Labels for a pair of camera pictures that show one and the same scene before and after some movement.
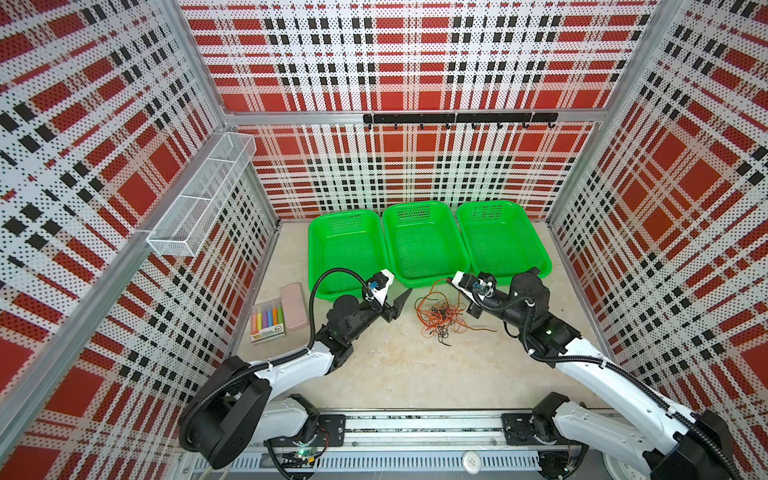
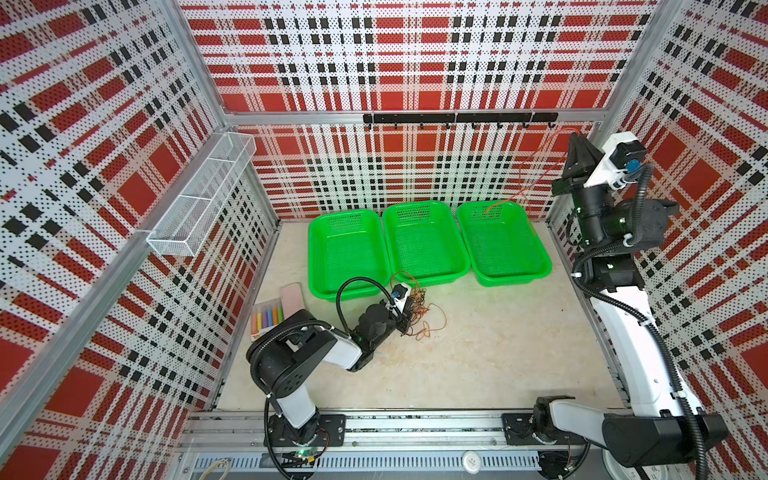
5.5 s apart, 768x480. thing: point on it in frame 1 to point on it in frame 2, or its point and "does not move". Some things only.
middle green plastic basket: [424, 241] does not move
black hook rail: [446, 118] does not move
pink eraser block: [296, 316] does not move
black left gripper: [394, 311] to [404, 320]
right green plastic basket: [499, 241] does not move
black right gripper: [473, 310] to [579, 154]
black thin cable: [441, 331] to [413, 303]
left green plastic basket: [346, 238] does not move
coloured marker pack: [267, 321] does not move
